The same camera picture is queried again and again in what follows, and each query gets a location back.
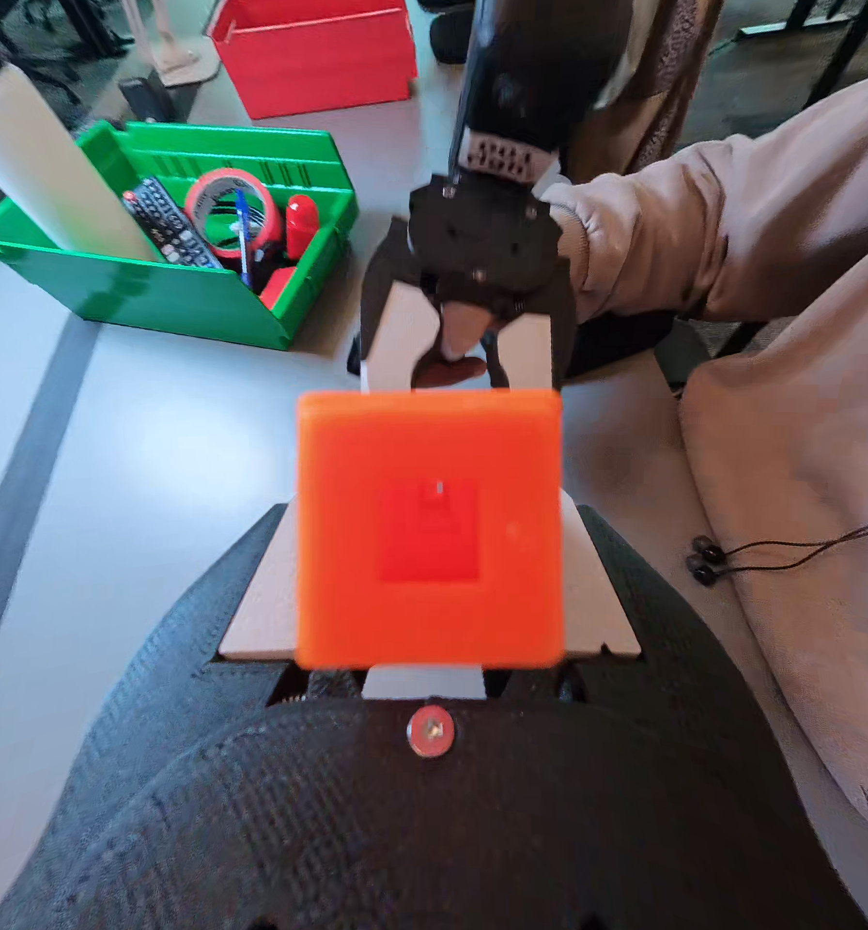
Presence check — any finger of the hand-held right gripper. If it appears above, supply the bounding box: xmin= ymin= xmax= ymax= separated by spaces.
xmin=496 ymin=312 xmax=555 ymax=391
xmin=363 ymin=282 xmax=444 ymax=395

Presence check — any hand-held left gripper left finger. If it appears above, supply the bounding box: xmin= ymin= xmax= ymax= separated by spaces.
xmin=218 ymin=501 xmax=300 ymax=661

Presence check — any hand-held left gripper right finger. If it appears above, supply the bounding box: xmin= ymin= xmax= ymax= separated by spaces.
xmin=559 ymin=490 xmax=643 ymax=661

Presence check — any long orange block stick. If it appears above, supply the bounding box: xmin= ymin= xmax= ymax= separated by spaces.
xmin=294 ymin=388 xmax=567 ymax=671

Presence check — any green plastic bin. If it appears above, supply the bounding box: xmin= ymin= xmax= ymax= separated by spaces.
xmin=0 ymin=120 xmax=360 ymax=352

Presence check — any person's right forearm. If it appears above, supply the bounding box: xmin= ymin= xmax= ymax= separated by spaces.
xmin=543 ymin=65 xmax=868 ymax=324

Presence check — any person's right hand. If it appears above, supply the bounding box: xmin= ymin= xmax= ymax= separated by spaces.
xmin=411 ymin=304 xmax=495 ymax=389

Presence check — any blue pen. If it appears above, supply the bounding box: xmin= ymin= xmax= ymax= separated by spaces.
xmin=234 ymin=190 xmax=255 ymax=288

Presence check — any low red plastic bin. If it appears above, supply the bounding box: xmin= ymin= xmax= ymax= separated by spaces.
xmin=207 ymin=0 xmax=419 ymax=121

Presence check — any red tape roll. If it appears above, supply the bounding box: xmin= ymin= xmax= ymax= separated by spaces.
xmin=185 ymin=167 xmax=284 ymax=260

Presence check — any black remote control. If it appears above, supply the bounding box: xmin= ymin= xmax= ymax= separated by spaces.
xmin=122 ymin=176 xmax=224 ymax=271

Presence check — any black board with wooden rim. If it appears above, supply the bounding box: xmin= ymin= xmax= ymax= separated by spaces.
xmin=122 ymin=0 xmax=222 ymax=90

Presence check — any white bottle black cap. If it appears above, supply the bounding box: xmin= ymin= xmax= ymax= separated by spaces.
xmin=0 ymin=29 xmax=160 ymax=264

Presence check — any black cord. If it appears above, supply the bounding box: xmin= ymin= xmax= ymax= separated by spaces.
xmin=684 ymin=512 xmax=868 ymax=588

